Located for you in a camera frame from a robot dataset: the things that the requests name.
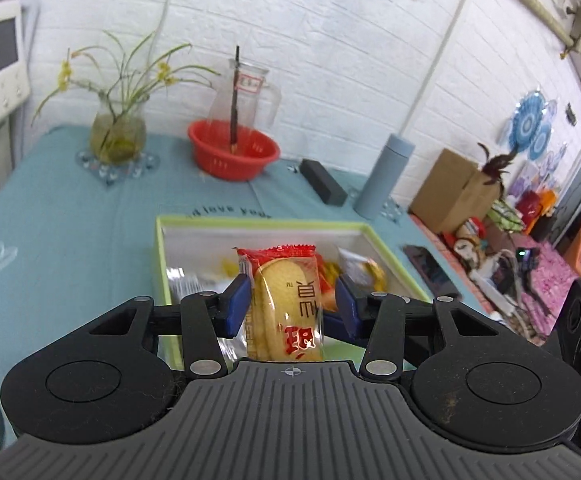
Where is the large yellow snack bag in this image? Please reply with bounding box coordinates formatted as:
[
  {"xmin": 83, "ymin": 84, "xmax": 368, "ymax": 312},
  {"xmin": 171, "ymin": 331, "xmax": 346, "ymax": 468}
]
[{"xmin": 338, "ymin": 248, "xmax": 387, "ymax": 292}]

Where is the silver foil snack bag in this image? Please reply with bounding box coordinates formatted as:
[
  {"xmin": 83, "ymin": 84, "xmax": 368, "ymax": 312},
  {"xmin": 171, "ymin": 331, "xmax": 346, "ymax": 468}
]
[{"xmin": 166, "ymin": 266, "xmax": 236, "ymax": 304}]

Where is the rice cracker red packet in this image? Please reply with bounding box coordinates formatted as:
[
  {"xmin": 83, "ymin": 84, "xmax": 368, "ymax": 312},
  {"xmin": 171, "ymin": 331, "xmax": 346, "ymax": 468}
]
[{"xmin": 236, "ymin": 244, "xmax": 323, "ymax": 362}]

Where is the orange cracker snack bag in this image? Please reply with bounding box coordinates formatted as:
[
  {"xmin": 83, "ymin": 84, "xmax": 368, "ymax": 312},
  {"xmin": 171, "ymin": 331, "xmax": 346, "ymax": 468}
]
[{"xmin": 317, "ymin": 254, "xmax": 341, "ymax": 304}]

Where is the green cardboard box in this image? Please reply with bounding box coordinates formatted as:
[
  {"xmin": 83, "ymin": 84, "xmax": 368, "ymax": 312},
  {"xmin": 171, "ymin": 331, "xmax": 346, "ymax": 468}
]
[{"xmin": 156, "ymin": 217, "xmax": 426, "ymax": 367}]

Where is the smartphone with red case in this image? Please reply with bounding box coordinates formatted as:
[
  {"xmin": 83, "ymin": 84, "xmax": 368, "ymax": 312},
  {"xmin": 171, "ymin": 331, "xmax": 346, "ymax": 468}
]
[{"xmin": 403, "ymin": 245, "xmax": 462, "ymax": 299}]

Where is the white power strip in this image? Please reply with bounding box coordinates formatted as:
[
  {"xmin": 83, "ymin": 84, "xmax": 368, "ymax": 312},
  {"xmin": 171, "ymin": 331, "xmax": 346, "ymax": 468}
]
[{"xmin": 469, "ymin": 270, "xmax": 515, "ymax": 316}]

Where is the grey blue thermos bottle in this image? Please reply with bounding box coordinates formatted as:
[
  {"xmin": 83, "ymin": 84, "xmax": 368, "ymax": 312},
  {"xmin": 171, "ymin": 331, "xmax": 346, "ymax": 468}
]
[{"xmin": 353, "ymin": 134, "xmax": 414, "ymax": 220}]

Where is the black rectangular case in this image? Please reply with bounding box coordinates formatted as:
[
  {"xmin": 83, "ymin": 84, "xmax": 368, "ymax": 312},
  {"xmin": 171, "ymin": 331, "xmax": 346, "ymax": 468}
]
[{"xmin": 299, "ymin": 159, "xmax": 347, "ymax": 207}]

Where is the brown cardboard box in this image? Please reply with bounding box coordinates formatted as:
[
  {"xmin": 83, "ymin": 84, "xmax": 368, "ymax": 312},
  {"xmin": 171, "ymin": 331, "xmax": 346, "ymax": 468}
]
[{"xmin": 410, "ymin": 148, "xmax": 501, "ymax": 234}]

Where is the red plastic basket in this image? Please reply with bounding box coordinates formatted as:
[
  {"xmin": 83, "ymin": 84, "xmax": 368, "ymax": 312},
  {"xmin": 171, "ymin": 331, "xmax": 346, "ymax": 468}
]
[{"xmin": 187, "ymin": 119, "xmax": 281, "ymax": 182}]

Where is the dark purple potted plant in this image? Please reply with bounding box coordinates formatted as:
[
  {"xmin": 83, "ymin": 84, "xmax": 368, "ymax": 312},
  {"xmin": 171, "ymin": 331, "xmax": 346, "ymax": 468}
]
[{"xmin": 477, "ymin": 142, "xmax": 519, "ymax": 188}]

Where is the glass vase with yellow flowers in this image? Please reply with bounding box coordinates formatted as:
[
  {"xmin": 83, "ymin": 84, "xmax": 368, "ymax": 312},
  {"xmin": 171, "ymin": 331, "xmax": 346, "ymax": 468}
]
[{"xmin": 32, "ymin": 32, "xmax": 219, "ymax": 166}]

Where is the blue paper fan decoration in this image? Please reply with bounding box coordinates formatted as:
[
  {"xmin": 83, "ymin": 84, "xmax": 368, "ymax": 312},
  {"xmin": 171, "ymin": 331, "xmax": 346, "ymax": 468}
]
[{"xmin": 507, "ymin": 90, "xmax": 552, "ymax": 160}]

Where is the glass pitcher with straw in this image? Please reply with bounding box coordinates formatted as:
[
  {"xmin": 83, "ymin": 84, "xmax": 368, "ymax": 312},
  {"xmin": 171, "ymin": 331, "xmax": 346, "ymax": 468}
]
[{"xmin": 207, "ymin": 44, "xmax": 282, "ymax": 144}]

